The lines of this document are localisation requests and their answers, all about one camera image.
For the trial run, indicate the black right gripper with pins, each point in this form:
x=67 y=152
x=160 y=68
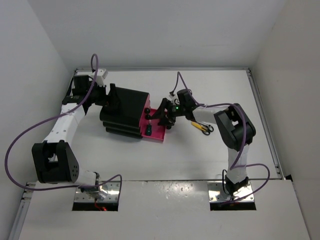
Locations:
x=168 y=120

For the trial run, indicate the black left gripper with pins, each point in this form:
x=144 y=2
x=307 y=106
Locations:
x=113 y=96

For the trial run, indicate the pink bottom drawer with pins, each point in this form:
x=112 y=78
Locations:
x=158 y=131

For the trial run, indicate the green screwdriver bit tool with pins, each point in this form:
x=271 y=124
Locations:
x=148 y=131

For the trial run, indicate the black drawer cabinet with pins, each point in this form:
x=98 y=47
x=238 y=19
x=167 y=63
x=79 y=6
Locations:
x=126 y=121

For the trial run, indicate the yellow utility knife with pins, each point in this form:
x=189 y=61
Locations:
x=198 y=126

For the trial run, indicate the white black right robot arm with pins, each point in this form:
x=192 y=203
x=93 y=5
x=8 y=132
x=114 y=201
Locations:
x=235 y=128

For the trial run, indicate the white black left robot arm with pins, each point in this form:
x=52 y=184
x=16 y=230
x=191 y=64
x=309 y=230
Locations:
x=54 y=160

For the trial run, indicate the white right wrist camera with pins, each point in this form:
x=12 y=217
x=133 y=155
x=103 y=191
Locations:
x=173 y=98

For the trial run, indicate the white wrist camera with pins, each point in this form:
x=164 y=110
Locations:
x=173 y=98
x=100 y=75

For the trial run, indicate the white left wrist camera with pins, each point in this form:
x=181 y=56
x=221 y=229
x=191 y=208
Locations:
x=100 y=75

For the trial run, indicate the black handled scissors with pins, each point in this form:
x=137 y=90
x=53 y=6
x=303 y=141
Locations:
x=209 y=128

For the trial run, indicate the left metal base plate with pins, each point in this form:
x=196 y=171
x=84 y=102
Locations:
x=107 y=193

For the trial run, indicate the aluminium frame rail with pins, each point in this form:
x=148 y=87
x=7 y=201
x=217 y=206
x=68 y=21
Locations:
x=271 y=144

